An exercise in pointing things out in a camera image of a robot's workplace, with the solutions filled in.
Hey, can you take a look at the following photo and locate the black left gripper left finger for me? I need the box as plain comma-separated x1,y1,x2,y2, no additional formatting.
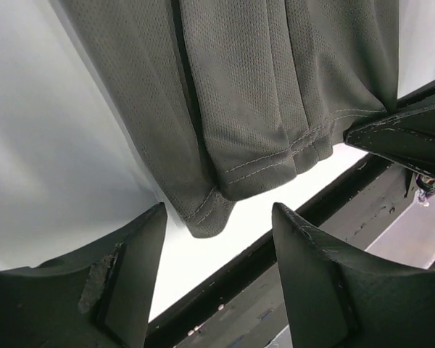
0,204,167,347

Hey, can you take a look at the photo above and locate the dark grey t shirt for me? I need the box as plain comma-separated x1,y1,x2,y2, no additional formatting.
61,1,399,239

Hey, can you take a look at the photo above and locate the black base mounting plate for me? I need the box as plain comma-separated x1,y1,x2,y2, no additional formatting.
145,155,435,347

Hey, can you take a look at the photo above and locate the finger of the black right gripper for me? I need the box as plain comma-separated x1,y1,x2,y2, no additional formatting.
397,80,435,112
344,104,435,178

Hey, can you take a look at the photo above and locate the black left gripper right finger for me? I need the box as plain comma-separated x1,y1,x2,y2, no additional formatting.
272,203,435,347

